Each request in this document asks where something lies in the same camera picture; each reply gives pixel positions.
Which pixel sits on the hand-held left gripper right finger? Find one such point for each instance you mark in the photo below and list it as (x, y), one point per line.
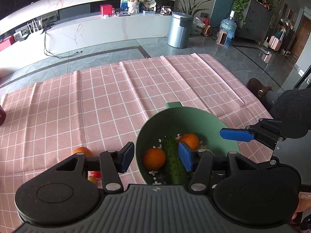
(185, 157)

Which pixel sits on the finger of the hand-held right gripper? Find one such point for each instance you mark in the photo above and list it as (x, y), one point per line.
(235, 134)

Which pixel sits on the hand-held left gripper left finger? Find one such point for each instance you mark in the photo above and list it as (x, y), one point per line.
(126, 157)

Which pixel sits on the green cucumber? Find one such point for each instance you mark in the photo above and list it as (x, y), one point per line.
(171, 161)

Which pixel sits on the orange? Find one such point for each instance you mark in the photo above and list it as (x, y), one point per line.
(154, 159)
(82, 150)
(190, 140)

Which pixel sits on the green colander bowl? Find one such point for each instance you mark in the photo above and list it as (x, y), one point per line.
(194, 121)

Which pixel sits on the red tomato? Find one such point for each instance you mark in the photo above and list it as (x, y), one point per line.
(96, 174)

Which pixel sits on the small yellow fruit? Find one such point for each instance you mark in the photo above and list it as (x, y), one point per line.
(92, 180)

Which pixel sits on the brown boot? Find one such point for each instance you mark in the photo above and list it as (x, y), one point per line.
(257, 87)

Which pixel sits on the pink checked tablecloth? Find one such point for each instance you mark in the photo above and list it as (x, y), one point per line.
(97, 102)

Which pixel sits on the pink jug stand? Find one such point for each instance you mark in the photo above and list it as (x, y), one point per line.
(222, 38)

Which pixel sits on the pink suitcase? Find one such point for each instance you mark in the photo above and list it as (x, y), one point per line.
(275, 43)

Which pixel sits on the blue water jug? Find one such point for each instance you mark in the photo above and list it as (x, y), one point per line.
(228, 28)

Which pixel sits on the grey cabinet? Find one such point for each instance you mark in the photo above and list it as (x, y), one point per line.
(257, 21)

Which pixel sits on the white plastic bag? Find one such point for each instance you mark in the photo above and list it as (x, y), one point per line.
(198, 25)

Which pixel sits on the brown door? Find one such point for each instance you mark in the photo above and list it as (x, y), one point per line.
(301, 36)

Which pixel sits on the silver trash can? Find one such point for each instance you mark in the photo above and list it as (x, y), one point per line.
(178, 29)

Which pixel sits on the dark red bottle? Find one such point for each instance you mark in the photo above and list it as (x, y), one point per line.
(2, 116)

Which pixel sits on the white marble console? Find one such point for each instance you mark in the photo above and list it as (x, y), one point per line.
(97, 29)

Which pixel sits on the potted leafy plant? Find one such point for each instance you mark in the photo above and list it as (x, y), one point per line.
(190, 6)

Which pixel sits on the red box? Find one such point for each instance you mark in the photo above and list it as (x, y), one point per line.
(106, 9)

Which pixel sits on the teddy bear bouquet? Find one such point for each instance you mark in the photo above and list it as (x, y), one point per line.
(134, 1)

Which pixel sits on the white router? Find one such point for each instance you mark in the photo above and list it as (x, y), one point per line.
(35, 26)

